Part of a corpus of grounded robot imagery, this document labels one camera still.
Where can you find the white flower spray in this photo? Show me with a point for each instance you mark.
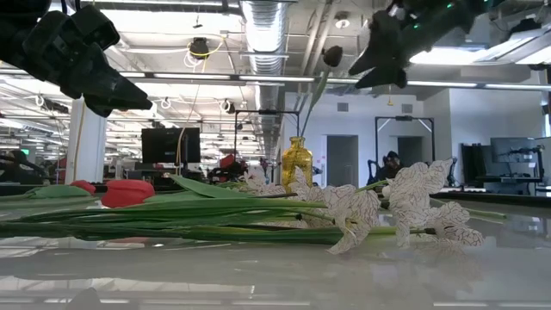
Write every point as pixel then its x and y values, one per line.
pixel 413 194
pixel 353 206

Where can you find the red artificial tulip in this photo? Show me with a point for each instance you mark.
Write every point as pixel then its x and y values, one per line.
pixel 128 193
pixel 84 186

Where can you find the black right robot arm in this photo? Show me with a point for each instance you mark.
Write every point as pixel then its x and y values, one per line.
pixel 439 17

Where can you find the black monitor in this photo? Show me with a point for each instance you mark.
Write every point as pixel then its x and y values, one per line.
pixel 163 146

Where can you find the black metal rig frame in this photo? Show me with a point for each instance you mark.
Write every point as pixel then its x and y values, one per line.
pixel 267 112
pixel 404 117

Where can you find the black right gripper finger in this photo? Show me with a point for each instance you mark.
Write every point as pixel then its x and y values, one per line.
pixel 385 77
pixel 372 61

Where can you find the white square pillar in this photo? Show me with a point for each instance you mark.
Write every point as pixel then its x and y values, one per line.
pixel 92 142

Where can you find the black ceiling camera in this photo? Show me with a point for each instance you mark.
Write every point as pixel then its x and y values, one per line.
pixel 199 47

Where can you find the grey monitor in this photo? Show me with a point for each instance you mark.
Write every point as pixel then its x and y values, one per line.
pixel 512 148

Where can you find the ceiling light panel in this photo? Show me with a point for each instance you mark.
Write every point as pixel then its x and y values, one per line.
pixel 452 56

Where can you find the yellow glass vase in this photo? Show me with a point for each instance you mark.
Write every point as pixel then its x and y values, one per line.
pixel 297 161

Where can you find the red chair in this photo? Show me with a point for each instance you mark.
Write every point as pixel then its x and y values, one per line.
pixel 227 161

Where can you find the black artificial tulip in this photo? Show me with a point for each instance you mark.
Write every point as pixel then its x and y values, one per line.
pixel 332 56

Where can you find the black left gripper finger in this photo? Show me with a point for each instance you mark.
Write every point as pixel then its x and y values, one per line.
pixel 109 84
pixel 112 106

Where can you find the person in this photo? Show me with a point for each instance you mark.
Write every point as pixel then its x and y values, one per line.
pixel 391 163

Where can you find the grey door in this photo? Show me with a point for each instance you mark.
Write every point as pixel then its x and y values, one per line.
pixel 342 161

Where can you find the white round ceiling fixture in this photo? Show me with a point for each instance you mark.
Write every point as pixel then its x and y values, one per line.
pixel 342 21

